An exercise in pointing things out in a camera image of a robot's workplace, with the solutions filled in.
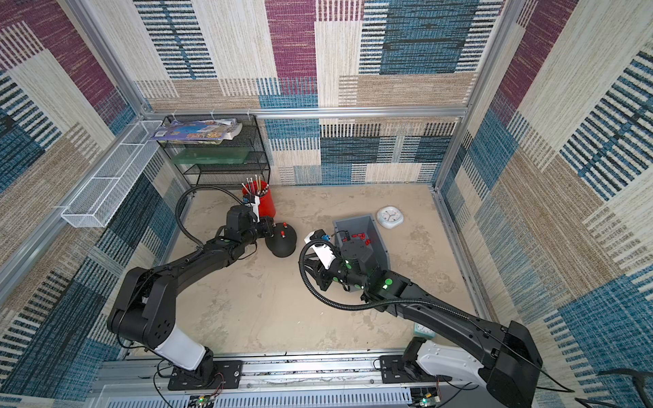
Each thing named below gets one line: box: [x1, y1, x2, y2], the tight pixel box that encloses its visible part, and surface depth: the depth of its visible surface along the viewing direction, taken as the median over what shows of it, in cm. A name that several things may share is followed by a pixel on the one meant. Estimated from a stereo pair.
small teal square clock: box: [413, 322, 436, 340], surface depth 81 cm
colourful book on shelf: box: [149, 118, 244, 145], surface depth 83 cm
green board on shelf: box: [171, 146, 250, 165], surface depth 101 cm
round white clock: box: [375, 205, 405, 230], surface depth 107 cm
